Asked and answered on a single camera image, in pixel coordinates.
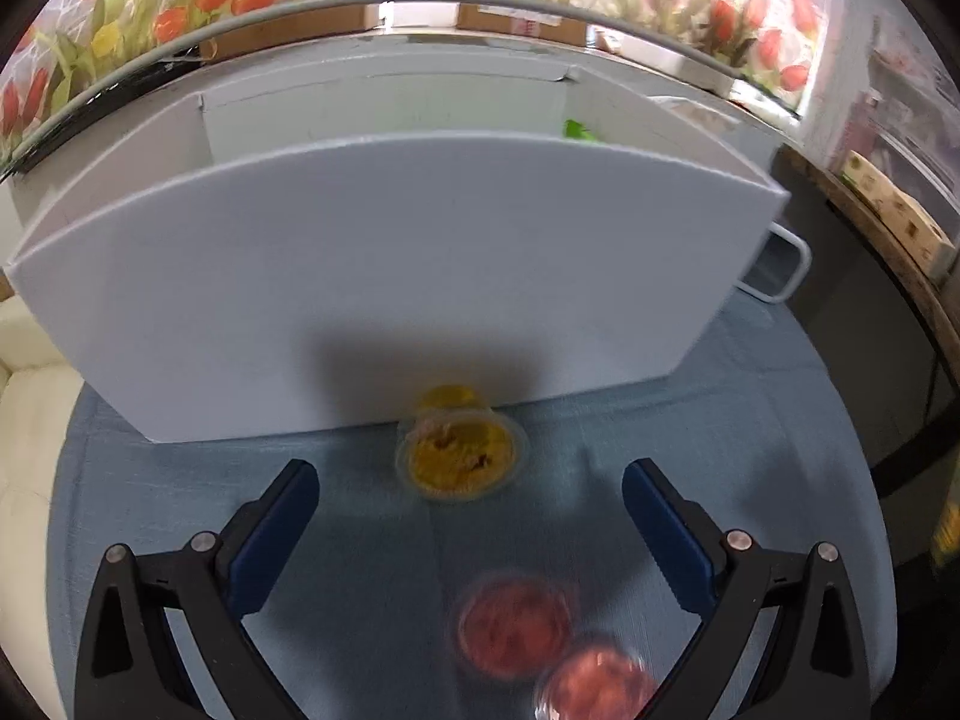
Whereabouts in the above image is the white storage box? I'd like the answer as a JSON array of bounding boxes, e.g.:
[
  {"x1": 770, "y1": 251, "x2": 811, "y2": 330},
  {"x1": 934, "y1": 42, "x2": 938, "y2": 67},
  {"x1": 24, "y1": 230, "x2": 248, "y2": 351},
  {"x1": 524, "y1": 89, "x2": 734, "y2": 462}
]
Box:
[{"x1": 7, "y1": 55, "x2": 786, "y2": 444}]

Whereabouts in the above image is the yellow jelly cup with lid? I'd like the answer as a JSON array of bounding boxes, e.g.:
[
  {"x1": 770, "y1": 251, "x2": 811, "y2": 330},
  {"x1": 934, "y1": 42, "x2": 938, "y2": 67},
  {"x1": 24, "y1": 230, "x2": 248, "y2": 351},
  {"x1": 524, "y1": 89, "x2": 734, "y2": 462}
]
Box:
[{"x1": 394, "y1": 383, "x2": 529, "y2": 502}]

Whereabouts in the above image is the black white-rimmed container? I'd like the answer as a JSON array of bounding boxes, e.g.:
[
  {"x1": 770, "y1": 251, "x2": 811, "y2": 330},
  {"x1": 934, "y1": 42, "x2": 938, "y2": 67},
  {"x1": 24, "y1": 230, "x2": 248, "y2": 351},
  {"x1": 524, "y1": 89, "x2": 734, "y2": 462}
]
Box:
[{"x1": 737, "y1": 223, "x2": 812, "y2": 304}]

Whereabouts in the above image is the pink jelly cup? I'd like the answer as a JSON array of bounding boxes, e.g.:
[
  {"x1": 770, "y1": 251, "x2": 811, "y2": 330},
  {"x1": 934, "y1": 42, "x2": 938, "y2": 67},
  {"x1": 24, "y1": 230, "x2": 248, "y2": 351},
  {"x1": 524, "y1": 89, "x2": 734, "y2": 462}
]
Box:
[
  {"x1": 532, "y1": 632, "x2": 658, "y2": 720},
  {"x1": 451, "y1": 572, "x2": 578, "y2": 683}
]

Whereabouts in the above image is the beige patterned long box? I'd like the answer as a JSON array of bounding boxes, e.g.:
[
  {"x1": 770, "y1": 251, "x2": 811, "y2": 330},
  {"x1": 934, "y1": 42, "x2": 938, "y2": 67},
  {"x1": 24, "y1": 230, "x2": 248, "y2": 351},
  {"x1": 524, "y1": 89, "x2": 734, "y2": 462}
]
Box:
[{"x1": 839, "y1": 149, "x2": 957, "y2": 283}]

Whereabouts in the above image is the cream leather sofa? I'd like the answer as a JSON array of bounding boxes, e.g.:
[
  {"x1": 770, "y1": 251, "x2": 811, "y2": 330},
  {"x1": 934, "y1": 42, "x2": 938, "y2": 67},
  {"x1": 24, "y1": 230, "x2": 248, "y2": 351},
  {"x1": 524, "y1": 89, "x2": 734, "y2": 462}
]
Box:
[{"x1": 2, "y1": 296, "x2": 83, "y2": 718}]

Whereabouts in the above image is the green seaweed snack bag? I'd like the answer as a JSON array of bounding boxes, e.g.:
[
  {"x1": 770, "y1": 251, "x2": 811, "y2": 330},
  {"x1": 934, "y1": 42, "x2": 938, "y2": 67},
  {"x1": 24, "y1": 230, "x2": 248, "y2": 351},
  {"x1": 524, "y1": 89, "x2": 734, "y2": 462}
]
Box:
[{"x1": 563, "y1": 119, "x2": 601, "y2": 143}]

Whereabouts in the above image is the wooden side shelf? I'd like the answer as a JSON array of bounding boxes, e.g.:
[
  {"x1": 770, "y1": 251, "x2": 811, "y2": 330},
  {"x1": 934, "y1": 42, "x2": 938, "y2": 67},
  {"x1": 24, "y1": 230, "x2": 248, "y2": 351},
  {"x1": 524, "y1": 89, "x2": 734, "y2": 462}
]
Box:
[{"x1": 774, "y1": 143, "x2": 960, "y2": 392}]

